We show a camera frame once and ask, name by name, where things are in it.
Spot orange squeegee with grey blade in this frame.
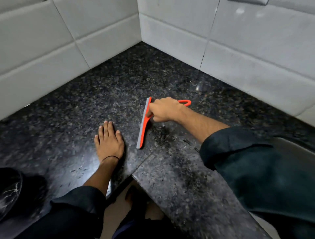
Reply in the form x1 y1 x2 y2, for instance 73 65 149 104
136 96 192 150

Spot person's left forearm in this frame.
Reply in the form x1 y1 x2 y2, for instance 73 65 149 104
83 157 120 196

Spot person's left dark sleeve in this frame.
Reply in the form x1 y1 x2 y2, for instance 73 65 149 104
14 186 107 239

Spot person's right forearm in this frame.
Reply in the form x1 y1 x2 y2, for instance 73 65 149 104
176 106 231 144

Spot person's left hand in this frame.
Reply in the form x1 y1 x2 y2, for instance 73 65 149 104
94 120 125 163

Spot person's dark sleeve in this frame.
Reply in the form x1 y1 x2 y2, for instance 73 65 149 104
14 186 107 239
199 127 315 239

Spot person's right dark sleeve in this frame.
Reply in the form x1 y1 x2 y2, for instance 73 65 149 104
199 127 315 239

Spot person's legs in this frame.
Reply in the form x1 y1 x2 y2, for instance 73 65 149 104
112 185 182 239

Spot black marbled bowl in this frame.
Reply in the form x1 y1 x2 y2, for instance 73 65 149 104
0 167 24 222

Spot person's right hand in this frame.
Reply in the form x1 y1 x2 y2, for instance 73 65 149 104
146 97 187 123

